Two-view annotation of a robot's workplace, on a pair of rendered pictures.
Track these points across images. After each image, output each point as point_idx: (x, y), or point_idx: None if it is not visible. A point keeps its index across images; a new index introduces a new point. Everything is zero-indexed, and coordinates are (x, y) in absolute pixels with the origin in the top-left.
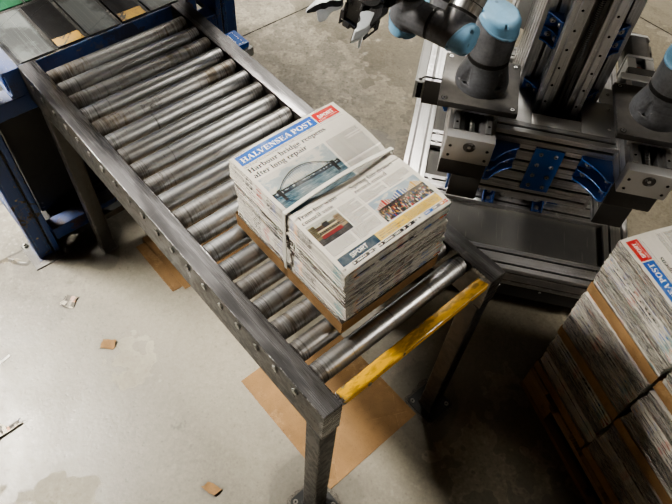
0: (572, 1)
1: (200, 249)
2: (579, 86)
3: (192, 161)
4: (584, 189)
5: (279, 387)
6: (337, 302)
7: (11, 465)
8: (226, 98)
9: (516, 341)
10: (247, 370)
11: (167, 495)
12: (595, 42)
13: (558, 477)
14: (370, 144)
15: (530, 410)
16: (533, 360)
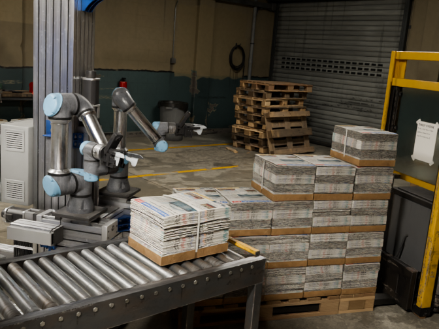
0: (81, 161)
1: (175, 276)
2: (95, 196)
3: (106, 277)
4: (120, 235)
5: (241, 284)
6: (225, 232)
7: None
8: (52, 266)
9: (152, 326)
10: None
11: None
12: None
13: (227, 328)
14: (161, 197)
15: (193, 328)
16: (164, 322)
